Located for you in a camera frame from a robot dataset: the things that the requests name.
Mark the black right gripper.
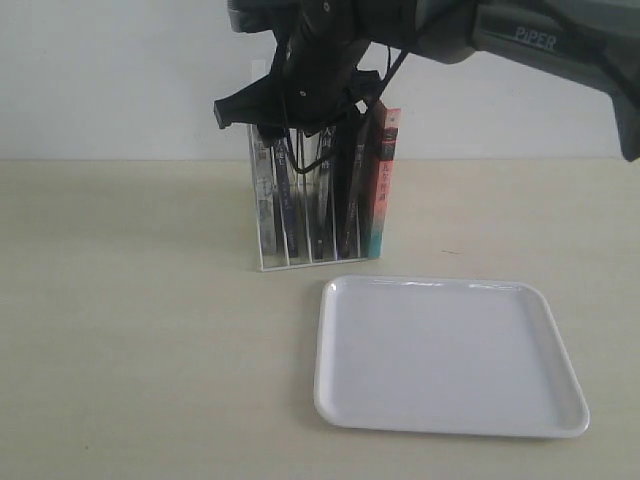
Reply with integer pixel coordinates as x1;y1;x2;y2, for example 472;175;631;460
213;1;370;131

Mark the blue cover book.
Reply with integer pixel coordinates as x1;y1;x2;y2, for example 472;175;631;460
272;138;300;262

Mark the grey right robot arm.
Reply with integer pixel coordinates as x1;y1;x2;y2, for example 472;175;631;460
214;1;639;161

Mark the grey white cover book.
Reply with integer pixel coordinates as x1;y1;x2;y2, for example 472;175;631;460
248;124;277;268

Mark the black white spine book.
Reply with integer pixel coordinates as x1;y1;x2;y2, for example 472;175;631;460
309;126;335;262

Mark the red teal spine book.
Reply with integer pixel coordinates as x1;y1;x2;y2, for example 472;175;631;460
365;101;401;259

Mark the white plastic tray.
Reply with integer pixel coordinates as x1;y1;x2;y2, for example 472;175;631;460
314;275;591;439

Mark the white wire book rack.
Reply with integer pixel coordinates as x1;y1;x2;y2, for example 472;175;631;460
257;118;374;271

